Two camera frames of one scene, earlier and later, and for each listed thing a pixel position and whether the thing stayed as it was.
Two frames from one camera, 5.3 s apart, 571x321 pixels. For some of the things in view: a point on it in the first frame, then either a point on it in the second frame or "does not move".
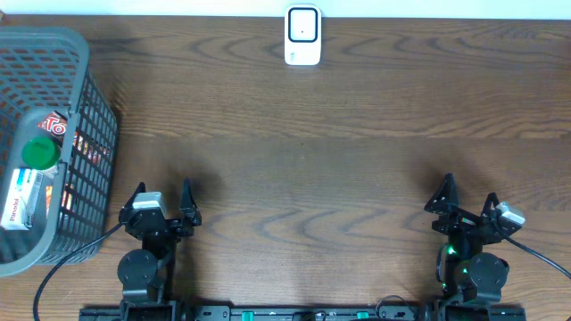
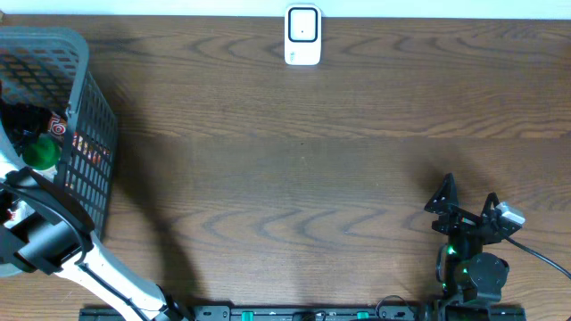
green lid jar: (41, 153) does not move
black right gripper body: (458, 224) does not move
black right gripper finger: (493, 198) does not move
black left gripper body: (179, 229) to (17, 117)
